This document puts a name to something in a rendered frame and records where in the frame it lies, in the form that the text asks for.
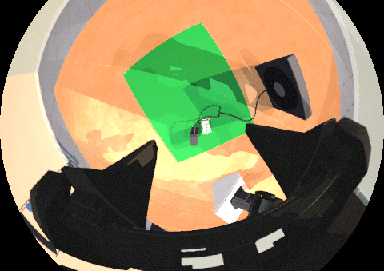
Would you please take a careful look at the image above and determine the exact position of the green circuit board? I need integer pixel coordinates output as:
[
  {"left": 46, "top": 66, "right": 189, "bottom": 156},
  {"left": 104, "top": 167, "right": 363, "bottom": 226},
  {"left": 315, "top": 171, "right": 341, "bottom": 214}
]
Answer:
[{"left": 124, "top": 22, "right": 254, "bottom": 162}]

